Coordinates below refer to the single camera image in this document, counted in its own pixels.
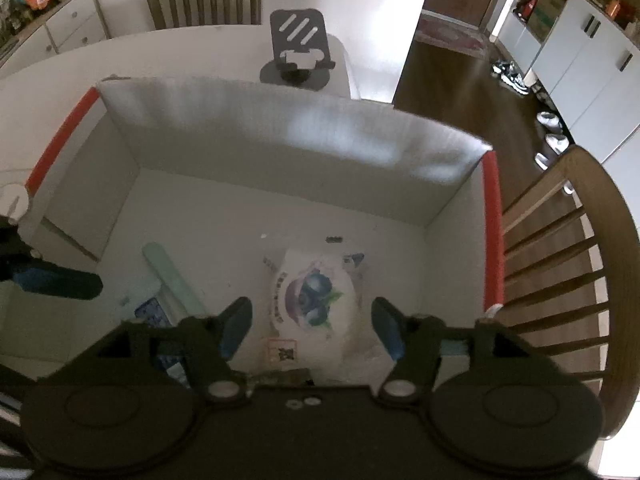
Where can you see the white slipper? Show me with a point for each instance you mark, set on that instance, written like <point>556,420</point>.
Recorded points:
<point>544,161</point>
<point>557,142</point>
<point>550,121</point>

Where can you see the red toy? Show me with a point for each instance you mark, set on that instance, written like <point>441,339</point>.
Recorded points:
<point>527,5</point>

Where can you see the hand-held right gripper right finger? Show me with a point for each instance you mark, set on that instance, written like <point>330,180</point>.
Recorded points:
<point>387,330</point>

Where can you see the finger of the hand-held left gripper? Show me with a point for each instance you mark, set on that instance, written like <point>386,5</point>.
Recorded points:
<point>65,285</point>

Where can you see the white wall cabinet unit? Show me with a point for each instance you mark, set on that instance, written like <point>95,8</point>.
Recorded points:
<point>590,60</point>

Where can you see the blue packet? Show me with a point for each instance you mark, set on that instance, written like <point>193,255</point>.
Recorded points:
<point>152,312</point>

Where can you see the grey metal phone stand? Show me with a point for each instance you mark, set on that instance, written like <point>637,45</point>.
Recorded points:
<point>297,25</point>

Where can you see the patterned floor rug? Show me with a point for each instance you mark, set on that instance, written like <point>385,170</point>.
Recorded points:
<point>450,35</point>

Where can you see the red cardboard box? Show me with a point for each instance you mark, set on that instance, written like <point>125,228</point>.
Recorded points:
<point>300,150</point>

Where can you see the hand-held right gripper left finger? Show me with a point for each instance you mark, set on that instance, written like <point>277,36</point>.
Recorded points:
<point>235,330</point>

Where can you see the white blueberry print packet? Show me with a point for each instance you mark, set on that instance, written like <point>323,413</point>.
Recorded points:
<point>310,300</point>

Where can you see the black white sneaker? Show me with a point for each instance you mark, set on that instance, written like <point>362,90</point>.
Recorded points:
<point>505,68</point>
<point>519,84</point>

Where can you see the white sideboard cabinet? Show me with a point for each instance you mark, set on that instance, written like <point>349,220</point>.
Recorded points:
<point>75,15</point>

